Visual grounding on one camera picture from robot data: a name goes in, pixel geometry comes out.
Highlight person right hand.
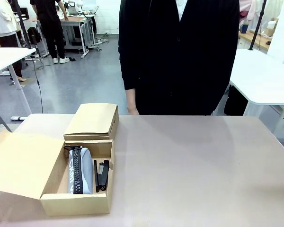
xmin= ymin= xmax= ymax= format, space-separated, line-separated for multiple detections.
xmin=127 ymin=106 xmax=140 ymax=116

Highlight small brown cardboard box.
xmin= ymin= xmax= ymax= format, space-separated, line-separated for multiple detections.
xmin=62 ymin=103 xmax=120 ymax=142

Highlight black stapler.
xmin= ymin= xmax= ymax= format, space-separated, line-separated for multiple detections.
xmin=93 ymin=159 xmax=110 ymax=193

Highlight navy gray zip pencil case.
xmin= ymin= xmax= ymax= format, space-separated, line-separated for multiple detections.
xmin=63 ymin=145 xmax=94 ymax=195

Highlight cardboard box with lid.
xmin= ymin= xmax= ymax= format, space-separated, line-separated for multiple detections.
xmin=0 ymin=129 xmax=115 ymax=217

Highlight person right forearm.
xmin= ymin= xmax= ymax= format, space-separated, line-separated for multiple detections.
xmin=125 ymin=87 xmax=139 ymax=108

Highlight person torso black cardigan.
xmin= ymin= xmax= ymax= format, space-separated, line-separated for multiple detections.
xmin=118 ymin=0 xmax=240 ymax=116

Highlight background wood top desk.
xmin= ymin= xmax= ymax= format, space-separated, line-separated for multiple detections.
xmin=61 ymin=13 xmax=102 ymax=59

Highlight black bag under table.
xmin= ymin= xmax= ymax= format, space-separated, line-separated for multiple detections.
xmin=223 ymin=85 xmax=249 ymax=116

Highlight background person black clothes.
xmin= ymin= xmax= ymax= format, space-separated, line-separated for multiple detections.
xmin=29 ymin=0 xmax=71 ymax=64

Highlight black backpack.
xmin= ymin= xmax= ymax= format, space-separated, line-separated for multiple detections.
xmin=27 ymin=27 xmax=41 ymax=45

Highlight black tripod pole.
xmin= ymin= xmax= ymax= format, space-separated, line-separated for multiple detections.
xmin=13 ymin=0 xmax=42 ymax=57
xmin=248 ymin=0 xmax=268 ymax=51

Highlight wooden counter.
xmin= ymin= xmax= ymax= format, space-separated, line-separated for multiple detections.
xmin=238 ymin=30 xmax=275 ymax=51

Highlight pink garment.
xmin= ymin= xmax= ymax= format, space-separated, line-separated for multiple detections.
xmin=238 ymin=0 xmax=257 ymax=22

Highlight background person white jacket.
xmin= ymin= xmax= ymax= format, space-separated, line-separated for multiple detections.
xmin=0 ymin=0 xmax=27 ymax=83

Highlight black floor cable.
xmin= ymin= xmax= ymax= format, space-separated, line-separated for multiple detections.
xmin=30 ymin=55 xmax=45 ymax=114

